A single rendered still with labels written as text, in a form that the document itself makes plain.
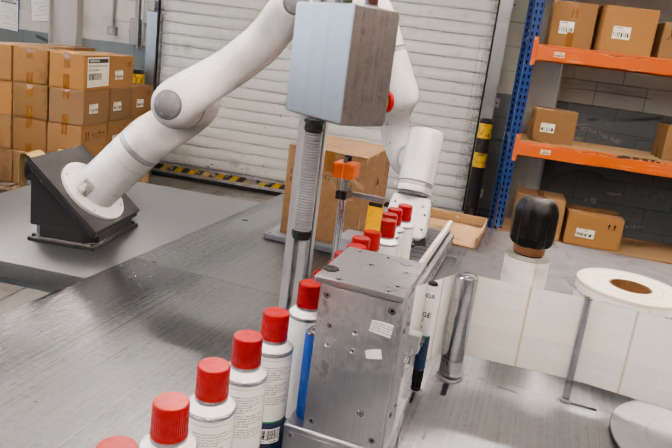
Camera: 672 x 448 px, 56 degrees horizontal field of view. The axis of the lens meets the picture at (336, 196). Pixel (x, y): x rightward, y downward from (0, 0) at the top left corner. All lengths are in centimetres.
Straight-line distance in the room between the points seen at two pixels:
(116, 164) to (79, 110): 314
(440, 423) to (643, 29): 425
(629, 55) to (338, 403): 432
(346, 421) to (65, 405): 47
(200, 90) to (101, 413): 80
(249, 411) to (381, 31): 61
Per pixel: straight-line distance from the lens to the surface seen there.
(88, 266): 161
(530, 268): 124
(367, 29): 102
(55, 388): 113
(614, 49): 496
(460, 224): 235
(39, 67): 496
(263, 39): 153
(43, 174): 173
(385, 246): 125
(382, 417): 79
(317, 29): 108
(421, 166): 147
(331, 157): 178
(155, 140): 165
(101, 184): 172
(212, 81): 155
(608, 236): 512
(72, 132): 487
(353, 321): 74
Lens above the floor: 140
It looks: 13 degrees down
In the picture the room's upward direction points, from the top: 7 degrees clockwise
